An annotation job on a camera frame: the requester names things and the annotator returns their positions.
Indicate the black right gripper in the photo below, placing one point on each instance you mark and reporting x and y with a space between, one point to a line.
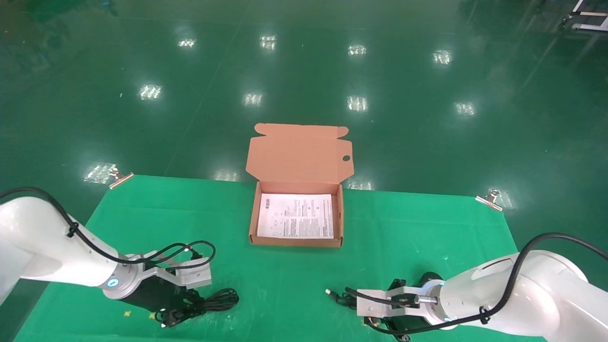
403 327

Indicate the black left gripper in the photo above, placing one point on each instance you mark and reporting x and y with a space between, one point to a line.
152 294

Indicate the brown cardboard mailer box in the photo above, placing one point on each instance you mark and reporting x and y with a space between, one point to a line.
299 156

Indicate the green table cloth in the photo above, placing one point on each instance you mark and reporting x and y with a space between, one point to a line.
285 285

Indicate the silver binder clip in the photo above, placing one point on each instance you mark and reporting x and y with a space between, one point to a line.
489 200
119 179

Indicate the white printed paper sheet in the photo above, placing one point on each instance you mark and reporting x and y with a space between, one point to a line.
294 216

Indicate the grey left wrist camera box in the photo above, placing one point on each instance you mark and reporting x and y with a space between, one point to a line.
197 275

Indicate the white metal frame with casters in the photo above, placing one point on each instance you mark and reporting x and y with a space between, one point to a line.
589 23

